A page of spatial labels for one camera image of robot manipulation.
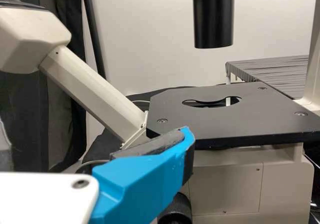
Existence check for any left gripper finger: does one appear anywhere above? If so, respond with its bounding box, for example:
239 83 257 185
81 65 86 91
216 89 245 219
90 125 196 224

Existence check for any cream microscope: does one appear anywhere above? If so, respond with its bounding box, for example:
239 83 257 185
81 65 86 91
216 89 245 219
0 0 320 224

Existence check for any black cable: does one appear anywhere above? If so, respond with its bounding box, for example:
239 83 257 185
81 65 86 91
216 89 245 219
82 0 107 80

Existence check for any black platform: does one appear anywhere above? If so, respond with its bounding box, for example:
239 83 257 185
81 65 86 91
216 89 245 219
225 55 310 100

